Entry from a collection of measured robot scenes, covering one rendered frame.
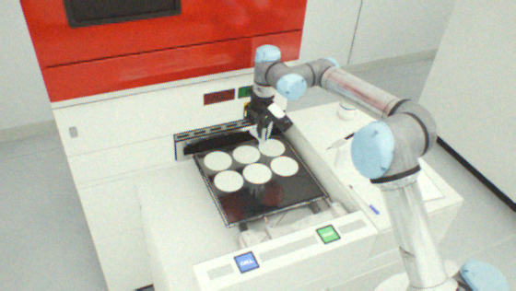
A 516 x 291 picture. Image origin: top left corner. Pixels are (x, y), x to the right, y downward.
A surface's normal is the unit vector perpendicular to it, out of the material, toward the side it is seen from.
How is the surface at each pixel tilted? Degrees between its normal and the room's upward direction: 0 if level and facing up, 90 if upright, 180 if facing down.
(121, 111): 90
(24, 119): 90
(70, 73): 90
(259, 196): 0
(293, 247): 0
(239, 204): 0
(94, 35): 90
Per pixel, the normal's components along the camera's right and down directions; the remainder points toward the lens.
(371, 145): -0.88, 0.17
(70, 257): 0.07, -0.75
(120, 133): 0.40, 0.62
